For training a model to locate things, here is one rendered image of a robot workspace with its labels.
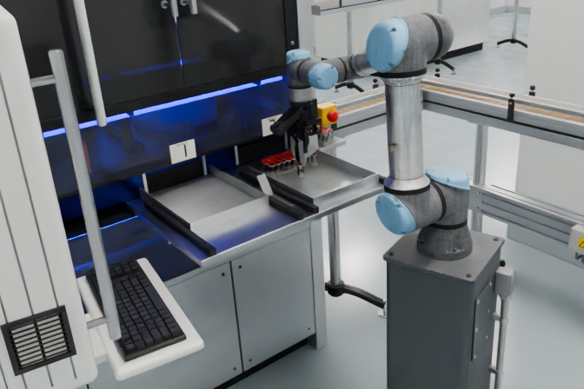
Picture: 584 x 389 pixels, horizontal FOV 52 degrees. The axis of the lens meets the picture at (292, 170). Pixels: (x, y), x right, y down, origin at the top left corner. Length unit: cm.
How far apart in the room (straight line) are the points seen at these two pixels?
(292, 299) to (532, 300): 116
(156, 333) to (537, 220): 166
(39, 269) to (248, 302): 117
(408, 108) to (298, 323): 125
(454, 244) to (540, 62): 159
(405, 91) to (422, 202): 28
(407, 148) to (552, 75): 168
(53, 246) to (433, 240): 96
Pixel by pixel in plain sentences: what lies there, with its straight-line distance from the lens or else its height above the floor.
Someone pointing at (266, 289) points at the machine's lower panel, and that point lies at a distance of 228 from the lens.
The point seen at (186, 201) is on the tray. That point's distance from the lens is 189.
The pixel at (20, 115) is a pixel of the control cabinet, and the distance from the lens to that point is 112.
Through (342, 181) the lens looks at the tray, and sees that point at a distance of 193.
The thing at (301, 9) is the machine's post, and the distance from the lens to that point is 206.
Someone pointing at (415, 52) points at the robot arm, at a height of 136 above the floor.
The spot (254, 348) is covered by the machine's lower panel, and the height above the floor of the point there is 17.
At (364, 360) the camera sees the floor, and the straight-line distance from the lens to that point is 257.
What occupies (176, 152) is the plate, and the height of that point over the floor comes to 102.
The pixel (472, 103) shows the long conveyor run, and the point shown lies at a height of 92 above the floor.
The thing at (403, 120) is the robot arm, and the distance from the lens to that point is 147.
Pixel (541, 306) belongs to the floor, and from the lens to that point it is 298.
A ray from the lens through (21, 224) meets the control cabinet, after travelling 118.
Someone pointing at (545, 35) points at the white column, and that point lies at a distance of 308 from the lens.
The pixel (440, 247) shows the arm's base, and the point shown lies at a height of 83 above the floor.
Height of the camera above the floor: 166
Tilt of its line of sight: 22 degrees down
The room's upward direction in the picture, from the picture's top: 4 degrees counter-clockwise
